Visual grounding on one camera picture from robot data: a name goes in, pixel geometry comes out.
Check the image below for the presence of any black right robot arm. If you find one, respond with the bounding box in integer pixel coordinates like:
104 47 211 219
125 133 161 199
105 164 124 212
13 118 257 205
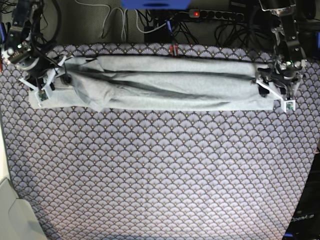
0 0 62 90

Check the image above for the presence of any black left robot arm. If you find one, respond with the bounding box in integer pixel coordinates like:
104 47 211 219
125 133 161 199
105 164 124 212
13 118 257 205
248 0 306 101

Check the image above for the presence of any light grey T-shirt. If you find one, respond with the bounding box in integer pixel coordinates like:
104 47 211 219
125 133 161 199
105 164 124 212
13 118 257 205
28 55 276 112

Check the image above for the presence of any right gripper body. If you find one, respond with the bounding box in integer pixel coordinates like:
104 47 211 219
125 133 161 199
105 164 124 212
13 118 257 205
7 47 54 87

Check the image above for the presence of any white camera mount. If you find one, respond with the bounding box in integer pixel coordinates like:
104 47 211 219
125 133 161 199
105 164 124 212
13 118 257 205
17 55 68 108
254 79 298 113

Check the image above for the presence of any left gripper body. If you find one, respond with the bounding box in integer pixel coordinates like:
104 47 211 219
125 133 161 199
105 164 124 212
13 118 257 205
267 59 306 93

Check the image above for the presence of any black power adapter box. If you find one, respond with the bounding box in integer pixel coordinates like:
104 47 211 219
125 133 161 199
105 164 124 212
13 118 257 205
144 26 171 44

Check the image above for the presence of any black power strip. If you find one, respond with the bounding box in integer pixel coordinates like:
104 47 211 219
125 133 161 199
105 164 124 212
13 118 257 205
188 9 245 22

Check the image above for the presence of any blue mount plate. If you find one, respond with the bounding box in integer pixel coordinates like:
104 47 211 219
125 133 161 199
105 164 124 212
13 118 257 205
121 0 191 10

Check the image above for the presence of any white cable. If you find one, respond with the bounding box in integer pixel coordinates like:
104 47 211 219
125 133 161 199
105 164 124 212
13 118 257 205
74 0 167 41

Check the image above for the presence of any fan-patterned grey tablecloth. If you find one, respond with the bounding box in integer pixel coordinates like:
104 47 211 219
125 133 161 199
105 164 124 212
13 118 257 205
0 42 320 240

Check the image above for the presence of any red table clamp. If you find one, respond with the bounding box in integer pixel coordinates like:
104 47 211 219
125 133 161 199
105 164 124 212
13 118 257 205
169 44 179 57

